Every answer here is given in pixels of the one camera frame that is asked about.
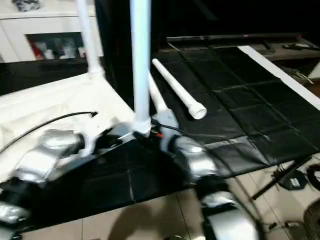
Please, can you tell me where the white glass-door cabinet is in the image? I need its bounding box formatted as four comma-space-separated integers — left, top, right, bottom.
0, 0, 105, 65

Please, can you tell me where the black work mat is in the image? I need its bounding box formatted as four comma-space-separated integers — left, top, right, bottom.
0, 46, 320, 228

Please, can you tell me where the small grey metal object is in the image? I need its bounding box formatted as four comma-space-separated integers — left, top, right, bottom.
14, 0, 42, 13

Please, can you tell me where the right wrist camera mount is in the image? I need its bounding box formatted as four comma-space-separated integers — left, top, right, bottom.
152, 110, 179, 134

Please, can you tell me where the large black cabinet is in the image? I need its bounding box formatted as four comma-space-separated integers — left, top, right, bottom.
95, 0, 320, 51

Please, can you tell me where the white plastic table top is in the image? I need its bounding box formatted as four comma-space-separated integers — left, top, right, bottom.
0, 71, 152, 183

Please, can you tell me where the small white jar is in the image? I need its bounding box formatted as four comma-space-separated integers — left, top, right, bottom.
61, 43, 76, 59

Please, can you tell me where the small red bottle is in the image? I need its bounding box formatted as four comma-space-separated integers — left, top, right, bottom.
31, 42, 46, 61

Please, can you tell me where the white plastic table leg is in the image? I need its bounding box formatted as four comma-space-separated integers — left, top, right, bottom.
151, 58, 208, 120
129, 0, 153, 136
75, 0, 106, 78
147, 75, 172, 121

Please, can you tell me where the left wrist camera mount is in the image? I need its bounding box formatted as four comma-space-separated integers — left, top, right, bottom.
82, 116, 118, 157

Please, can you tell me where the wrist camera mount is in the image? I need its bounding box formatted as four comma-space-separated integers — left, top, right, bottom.
152, 110, 179, 134
82, 116, 118, 157

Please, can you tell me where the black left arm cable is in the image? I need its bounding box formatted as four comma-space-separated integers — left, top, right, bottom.
0, 111, 99, 153

